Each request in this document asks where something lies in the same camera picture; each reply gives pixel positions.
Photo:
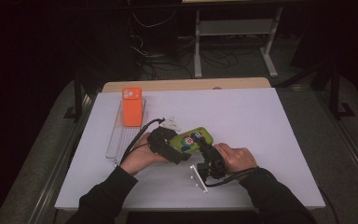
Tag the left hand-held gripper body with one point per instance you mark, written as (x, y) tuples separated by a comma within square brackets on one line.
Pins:
[(161, 143)]

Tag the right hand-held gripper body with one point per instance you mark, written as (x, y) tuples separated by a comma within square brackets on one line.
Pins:
[(213, 163)]

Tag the green cartoon phone case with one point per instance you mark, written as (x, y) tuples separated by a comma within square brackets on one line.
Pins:
[(183, 141)]

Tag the clear plastic container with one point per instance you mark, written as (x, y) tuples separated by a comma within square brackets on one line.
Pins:
[(121, 140)]

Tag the orange phone case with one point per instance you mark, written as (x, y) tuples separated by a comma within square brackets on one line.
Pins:
[(132, 109)]

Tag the person's right hand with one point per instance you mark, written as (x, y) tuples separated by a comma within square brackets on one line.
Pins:
[(237, 158)]

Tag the person's left hand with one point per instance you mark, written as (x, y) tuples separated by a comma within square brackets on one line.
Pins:
[(140, 158)]

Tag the black metal stand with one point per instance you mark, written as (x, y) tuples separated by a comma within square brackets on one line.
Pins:
[(335, 93)]

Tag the metal floor rail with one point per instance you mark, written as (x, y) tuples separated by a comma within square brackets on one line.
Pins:
[(59, 174), (348, 140)]

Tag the white metal table frame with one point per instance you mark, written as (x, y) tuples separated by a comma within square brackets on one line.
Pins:
[(236, 28)]

